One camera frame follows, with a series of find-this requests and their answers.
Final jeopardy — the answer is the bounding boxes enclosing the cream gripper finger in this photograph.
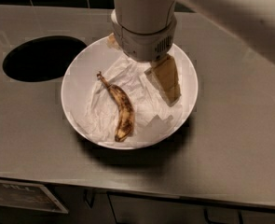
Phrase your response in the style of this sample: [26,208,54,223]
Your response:
[144,54,181,106]
[107,34,121,50]

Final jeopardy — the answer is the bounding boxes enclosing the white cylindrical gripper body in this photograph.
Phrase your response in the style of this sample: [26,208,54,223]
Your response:
[111,9,177,62]

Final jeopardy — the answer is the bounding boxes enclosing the spotted yellow banana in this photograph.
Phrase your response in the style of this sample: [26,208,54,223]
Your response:
[97,72,135,142]

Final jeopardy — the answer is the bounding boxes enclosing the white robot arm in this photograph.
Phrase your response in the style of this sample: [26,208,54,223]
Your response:
[108,0,275,104]

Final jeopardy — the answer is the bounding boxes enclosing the white round bowl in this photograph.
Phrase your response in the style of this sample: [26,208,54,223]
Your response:
[62,37,198,144]

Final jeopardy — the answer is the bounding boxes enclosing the crumpled white paper towel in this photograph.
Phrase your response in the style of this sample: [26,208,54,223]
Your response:
[83,56,184,149]

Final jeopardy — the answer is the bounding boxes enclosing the dark round counter hole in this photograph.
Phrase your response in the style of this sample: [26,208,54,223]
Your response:
[3,35,87,82]

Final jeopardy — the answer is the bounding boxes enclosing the framed sign on cabinet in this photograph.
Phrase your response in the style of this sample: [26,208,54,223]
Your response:
[0,180,68,214]

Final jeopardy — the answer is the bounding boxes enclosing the black left cabinet handle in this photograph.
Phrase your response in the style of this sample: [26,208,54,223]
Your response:
[83,189,95,209]

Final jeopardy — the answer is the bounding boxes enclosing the black cabinet handle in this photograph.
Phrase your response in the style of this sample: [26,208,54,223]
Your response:
[83,189,95,209]
[203,207,243,224]

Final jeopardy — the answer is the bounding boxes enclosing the black right cabinet handle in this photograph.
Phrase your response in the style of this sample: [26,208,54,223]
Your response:
[203,207,243,224]

